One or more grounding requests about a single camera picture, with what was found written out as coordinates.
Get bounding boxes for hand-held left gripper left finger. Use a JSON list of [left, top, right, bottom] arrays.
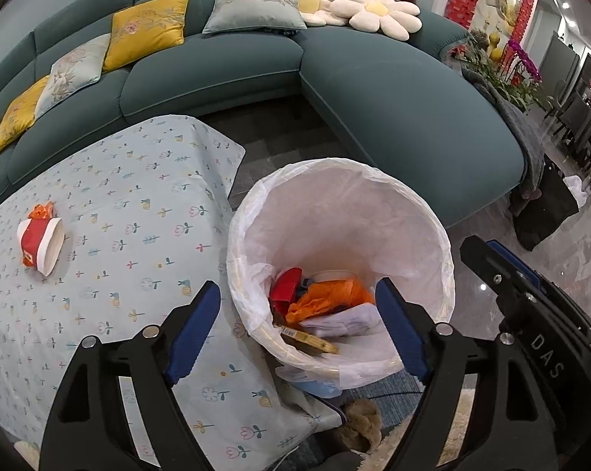
[[39, 281, 222, 471]]

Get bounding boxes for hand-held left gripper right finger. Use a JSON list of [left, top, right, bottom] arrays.
[[375, 277, 560, 471]]

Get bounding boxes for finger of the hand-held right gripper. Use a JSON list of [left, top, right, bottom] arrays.
[[487, 239, 542, 295], [459, 234, 528, 323]]

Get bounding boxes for white paper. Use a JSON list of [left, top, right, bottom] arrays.
[[301, 303, 385, 340]]

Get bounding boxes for cream round trash bin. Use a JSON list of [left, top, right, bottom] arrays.
[[229, 255, 405, 378]]

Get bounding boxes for orange plastic bag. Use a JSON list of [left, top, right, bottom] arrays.
[[285, 277, 377, 325]]

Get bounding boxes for black and gold box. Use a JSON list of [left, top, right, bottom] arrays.
[[274, 321, 340, 357]]

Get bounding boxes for red packet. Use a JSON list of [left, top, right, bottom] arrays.
[[269, 267, 305, 316]]

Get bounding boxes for white lined trash bin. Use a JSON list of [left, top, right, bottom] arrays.
[[225, 157, 456, 389]]

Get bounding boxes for red paper cup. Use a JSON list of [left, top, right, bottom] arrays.
[[17, 216, 66, 276]]

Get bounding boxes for black bag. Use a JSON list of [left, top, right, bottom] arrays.
[[512, 161, 580, 252]]

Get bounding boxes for white plastic bag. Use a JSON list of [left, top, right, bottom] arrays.
[[564, 175, 591, 208]]

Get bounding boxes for brown furry slipper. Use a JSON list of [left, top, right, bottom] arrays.
[[333, 399, 383, 453]]

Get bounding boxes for cream fluffy rug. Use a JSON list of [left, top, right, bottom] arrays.
[[371, 387, 475, 471]]

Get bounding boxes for grey blanket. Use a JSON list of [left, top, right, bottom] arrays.
[[461, 66, 547, 203]]

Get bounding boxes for floral light blue tablecloth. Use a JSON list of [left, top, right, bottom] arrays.
[[0, 115, 344, 471]]

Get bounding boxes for dark green curved sofa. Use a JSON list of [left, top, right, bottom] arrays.
[[0, 0, 528, 230]]

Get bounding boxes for potted flower plants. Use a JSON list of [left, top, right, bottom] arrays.
[[465, 28, 544, 111]]

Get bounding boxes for yellow embroidered cushion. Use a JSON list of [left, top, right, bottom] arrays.
[[101, 0, 192, 73], [0, 75, 51, 160]]

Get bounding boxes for grey embroidered cushion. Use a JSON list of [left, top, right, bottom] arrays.
[[202, 0, 308, 36], [34, 33, 112, 119]]

